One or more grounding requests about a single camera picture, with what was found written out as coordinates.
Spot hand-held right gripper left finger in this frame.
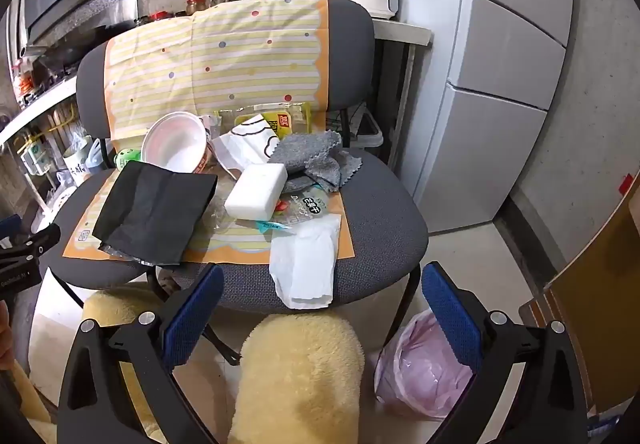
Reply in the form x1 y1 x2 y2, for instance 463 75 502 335
56 263 226 444

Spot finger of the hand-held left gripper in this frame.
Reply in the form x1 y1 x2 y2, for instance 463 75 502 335
0 221 62 259

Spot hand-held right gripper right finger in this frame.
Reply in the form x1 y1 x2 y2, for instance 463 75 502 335
420 261 589 444

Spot pink trash bag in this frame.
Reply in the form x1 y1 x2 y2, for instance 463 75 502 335
374 308 476 420

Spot black plastic bag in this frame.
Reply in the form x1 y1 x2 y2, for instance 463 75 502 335
92 160 218 266

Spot white tissue paper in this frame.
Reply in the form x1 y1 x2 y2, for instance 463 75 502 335
269 214 342 310

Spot white foam block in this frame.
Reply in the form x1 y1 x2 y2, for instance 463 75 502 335
223 163 289 221

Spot clear printed plastic packet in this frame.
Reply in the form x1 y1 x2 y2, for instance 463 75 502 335
210 189 343 237

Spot white paper bowl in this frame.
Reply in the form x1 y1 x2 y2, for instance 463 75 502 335
141 111 211 173

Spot white printed paper bag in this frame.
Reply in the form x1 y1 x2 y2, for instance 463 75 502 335
207 114 281 181

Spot grey microfibre cloth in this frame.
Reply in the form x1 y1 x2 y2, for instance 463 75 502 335
267 131 365 192

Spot person's left hand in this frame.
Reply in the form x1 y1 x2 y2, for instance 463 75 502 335
0 301 16 371

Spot green plastic bottle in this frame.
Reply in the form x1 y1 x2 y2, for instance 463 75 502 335
114 147 143 170

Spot grey office chair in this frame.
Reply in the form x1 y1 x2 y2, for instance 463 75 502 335
37 0 430 365

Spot brown wooden board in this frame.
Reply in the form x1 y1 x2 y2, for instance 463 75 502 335
520 189 640 417

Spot white waste bin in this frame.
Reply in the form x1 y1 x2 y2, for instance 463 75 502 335
345 104 385 150

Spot yellow label snack packet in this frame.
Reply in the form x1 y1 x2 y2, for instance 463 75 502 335
215 102 312 137

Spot white refrigerator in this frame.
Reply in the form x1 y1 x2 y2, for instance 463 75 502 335
412 0 575 235

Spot yellow striped dotted cloth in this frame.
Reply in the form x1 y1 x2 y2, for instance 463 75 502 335
62 0 356 266

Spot white side counter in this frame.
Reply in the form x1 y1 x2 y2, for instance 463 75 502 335
372 17 433 48

